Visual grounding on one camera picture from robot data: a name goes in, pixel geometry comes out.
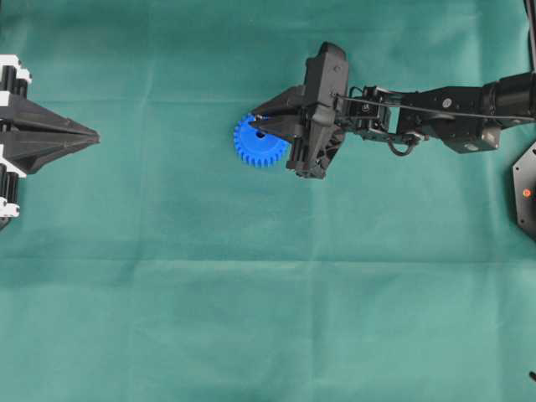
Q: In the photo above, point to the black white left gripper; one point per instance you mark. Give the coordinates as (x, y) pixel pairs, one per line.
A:
(25, 152)

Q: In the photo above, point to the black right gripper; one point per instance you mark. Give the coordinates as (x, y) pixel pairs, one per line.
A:
(306, 114)

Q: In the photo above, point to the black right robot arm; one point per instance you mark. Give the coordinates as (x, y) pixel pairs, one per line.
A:
(465, 119)

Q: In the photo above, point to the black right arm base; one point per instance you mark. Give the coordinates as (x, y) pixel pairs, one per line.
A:
(524, 183)

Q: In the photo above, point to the blue plastic gear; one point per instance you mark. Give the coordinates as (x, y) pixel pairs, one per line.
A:
(255, 148)

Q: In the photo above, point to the green cloth mat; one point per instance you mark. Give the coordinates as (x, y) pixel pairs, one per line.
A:
(156, 266)

